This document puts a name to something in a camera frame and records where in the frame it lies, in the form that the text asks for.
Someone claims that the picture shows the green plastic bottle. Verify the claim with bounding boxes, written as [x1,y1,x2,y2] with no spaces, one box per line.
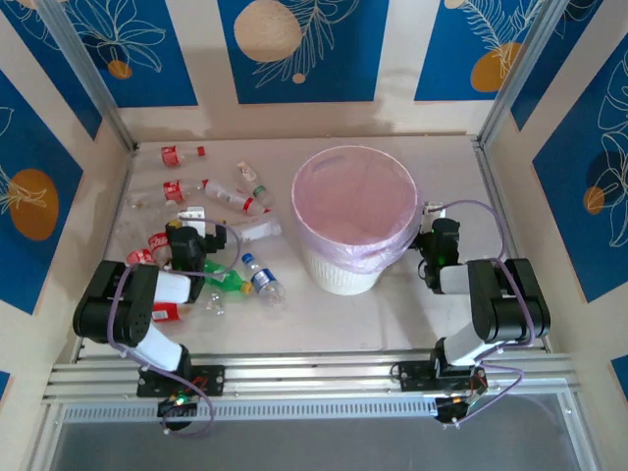
[203,258,254,298]

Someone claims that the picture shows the aluminium frame post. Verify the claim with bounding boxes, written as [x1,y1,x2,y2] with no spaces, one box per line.
[34,0,139,153]
[478,0,573,148]

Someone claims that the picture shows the clear crushed plastic bottle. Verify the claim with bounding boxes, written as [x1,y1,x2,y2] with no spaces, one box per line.
[197,289,231,316]

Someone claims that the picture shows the white label red cap bottle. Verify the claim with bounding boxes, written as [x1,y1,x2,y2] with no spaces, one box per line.
[201,179,273,217]

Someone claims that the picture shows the blue label water bottle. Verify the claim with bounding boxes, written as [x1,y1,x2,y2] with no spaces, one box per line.
[240,251,288,309]

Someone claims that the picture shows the white bin with liner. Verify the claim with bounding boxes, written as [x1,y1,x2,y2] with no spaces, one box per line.
[291,145,424,274]

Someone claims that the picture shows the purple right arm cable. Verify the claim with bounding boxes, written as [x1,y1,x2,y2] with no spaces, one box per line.
[426,198,539,428]

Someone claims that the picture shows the beige label green band bottle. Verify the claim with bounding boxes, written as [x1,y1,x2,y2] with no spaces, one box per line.
[234,161,278,207]

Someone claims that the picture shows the grey flat panel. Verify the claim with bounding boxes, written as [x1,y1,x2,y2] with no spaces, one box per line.
[46,416,598,471]

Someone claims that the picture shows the clear bottle with white label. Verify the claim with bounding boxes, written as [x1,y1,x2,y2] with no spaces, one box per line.
[226,219,284,243]

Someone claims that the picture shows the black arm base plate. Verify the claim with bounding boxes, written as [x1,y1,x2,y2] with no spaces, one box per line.
[135,365,227,398]
[392,360,487,393]

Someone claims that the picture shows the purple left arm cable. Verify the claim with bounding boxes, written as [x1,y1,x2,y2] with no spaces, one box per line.
[106,218,242,439]

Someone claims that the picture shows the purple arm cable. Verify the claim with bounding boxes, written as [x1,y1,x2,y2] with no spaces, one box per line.
[426,198,539,428]
[106,218,242,439]

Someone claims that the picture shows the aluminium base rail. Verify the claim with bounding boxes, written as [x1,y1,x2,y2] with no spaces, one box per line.
[41,348,583,404]

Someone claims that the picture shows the small electronics board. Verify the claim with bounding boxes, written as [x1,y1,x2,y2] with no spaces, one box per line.
[434,387,490,424]
[156,394,201,419]

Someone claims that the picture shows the grey slotted cable duct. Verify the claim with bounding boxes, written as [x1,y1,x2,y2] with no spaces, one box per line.
[61,395,443,423]

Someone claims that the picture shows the white plastic waste bin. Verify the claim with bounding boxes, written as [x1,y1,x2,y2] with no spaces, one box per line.
[291,145,424,296]

